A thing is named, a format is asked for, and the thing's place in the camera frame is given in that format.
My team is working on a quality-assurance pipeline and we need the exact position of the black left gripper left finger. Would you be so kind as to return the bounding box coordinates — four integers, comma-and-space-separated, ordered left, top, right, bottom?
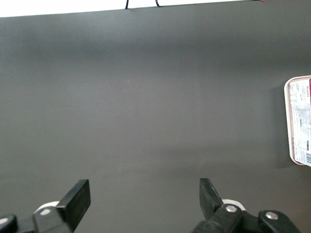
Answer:
33, 179, 91, 233

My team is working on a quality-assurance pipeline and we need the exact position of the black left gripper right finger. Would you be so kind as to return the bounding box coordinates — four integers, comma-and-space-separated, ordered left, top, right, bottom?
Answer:
191, 178, 245, 233

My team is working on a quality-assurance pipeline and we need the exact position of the white plastic tray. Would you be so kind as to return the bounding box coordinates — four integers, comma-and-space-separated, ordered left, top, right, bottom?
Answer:
282, 75, 311, 166

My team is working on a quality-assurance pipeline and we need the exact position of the dark grey table mat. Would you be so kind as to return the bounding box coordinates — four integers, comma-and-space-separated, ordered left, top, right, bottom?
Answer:
0, 0, 311, 233

